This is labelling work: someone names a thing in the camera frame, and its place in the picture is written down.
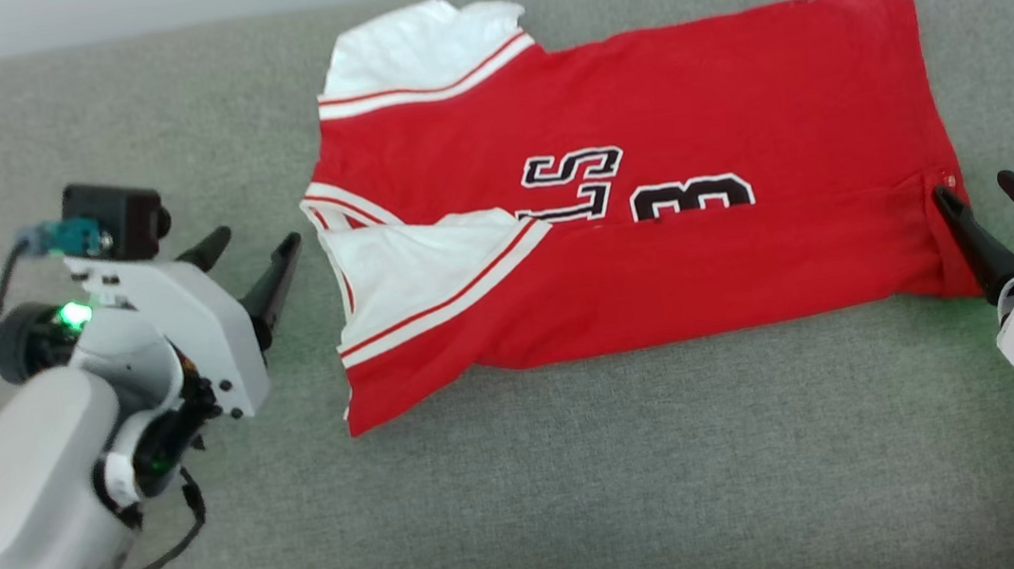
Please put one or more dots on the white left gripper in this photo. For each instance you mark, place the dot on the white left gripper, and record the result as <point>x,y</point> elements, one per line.
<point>197,329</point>

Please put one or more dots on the red and white jersey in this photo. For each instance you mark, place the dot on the red and white jersey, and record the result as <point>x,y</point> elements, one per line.
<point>688,111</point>

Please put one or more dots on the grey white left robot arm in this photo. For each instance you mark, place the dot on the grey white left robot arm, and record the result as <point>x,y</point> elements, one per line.
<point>8,513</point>

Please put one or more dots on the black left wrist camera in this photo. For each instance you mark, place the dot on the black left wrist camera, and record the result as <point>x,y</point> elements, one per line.
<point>118,219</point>

